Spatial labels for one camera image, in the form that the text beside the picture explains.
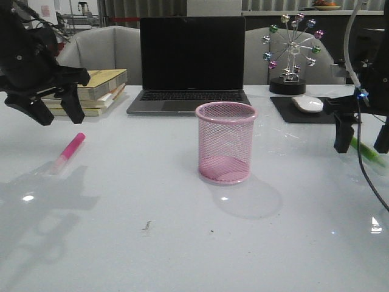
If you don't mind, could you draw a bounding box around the ferris wheel desk toy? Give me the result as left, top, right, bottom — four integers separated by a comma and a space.
261, 13, 324, 95

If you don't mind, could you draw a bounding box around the top yellow book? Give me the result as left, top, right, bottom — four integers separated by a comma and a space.
78, 69, 128, 100

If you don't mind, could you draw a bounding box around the pink mesh pen holder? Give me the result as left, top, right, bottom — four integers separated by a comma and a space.
195, 102, 258, 184

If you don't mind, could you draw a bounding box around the left grey armchair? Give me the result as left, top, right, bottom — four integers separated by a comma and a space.
57, 26, 142, 85

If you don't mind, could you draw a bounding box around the black mouse pad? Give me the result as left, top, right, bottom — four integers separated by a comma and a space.
269, 96, 363, 125

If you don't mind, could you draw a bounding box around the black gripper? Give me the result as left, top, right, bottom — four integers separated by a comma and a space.
1, 1, 90, 126
323, 1, 389, 153

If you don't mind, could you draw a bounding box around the bottom book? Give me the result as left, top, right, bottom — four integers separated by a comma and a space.
50, 91, 123, 116

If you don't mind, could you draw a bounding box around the fruit bowl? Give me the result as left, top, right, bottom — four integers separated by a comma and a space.
312, 0, 340, 11

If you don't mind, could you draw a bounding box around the grey armchair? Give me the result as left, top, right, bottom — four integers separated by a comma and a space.
244, 27, 345, 85
57, 26, 142, 85

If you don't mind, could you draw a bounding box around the white computer mouse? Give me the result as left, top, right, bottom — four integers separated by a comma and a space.
291, 96, 323, 113

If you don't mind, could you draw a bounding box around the pink marker pen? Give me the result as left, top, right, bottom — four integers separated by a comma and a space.
49, 133, 86, 175

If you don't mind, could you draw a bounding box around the green marker pen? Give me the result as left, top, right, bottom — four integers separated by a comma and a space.
350, 137, 387, 168

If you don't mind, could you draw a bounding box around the grey laptop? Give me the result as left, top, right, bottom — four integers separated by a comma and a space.
127, 16, 249, 116

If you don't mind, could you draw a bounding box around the right grey armchair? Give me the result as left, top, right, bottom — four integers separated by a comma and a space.
244, 27, 345, 85

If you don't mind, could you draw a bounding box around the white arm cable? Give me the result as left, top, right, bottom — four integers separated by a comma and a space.
344, 0, 370, 89

